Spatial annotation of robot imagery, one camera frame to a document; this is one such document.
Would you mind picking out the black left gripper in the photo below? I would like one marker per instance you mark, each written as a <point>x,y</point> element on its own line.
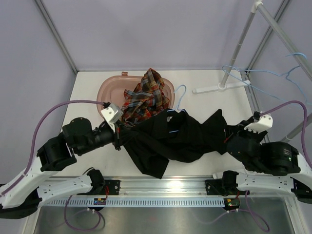
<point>117,142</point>

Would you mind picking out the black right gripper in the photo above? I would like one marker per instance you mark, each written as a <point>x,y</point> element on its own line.
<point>239,129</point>

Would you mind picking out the black shirt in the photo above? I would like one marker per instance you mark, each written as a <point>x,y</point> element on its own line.
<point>172,136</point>

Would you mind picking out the red plaid shirt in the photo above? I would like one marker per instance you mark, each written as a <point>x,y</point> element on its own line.
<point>146,100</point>

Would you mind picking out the light blue wire hanger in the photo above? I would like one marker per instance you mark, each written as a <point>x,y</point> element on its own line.
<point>262,79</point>

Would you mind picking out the blue hanger holding black shirt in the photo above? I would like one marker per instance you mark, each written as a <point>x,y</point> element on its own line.
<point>179,104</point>

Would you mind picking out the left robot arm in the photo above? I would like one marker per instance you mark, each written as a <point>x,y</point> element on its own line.
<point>23,197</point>

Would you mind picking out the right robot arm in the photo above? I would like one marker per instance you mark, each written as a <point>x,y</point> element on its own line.
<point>274,166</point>

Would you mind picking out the pink plastic basin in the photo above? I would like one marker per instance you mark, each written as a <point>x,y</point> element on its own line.
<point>112,89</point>

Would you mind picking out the white clothes rack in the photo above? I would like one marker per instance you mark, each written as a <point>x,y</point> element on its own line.
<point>288,46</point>

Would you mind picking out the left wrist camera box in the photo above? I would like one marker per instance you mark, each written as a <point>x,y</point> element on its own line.
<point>111,115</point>

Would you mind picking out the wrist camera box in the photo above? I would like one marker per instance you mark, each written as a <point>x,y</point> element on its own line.
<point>111,115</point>
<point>260,123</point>

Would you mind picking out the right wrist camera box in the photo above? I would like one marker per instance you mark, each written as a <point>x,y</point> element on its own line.
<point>260,123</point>

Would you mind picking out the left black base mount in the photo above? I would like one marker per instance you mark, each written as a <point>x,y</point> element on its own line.
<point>111,186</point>

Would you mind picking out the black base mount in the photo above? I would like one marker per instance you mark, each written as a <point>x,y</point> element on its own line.
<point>111,186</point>
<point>214,187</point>

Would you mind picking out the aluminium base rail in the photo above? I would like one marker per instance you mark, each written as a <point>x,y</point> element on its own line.
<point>158,186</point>

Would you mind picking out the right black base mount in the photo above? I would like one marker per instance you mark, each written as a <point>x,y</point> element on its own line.
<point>214,187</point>

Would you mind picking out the white slotted cable duct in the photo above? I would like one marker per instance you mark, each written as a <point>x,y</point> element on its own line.
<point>139,202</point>

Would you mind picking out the left aluminium frame post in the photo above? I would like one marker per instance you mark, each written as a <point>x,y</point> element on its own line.
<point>52,28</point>

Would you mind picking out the aluminium frame post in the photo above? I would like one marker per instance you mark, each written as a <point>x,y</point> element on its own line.
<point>52,28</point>
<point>268,34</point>

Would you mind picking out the right aluminium frame post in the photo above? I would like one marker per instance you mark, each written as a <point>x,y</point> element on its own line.
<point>268,34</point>

